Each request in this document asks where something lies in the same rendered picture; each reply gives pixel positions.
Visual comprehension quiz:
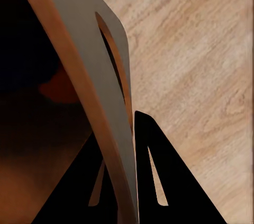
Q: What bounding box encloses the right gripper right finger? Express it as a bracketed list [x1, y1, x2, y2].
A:
[134, 111, 227, 224]

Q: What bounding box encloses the trash can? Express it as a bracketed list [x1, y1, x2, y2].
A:
[0, 0, 139, 224]

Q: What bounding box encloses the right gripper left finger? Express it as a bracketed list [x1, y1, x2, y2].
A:
[31, 133, 118, 224]

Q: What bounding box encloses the can of soda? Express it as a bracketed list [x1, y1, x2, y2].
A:
[0, 18, 59, 98]
[40, 58, 82, 109]

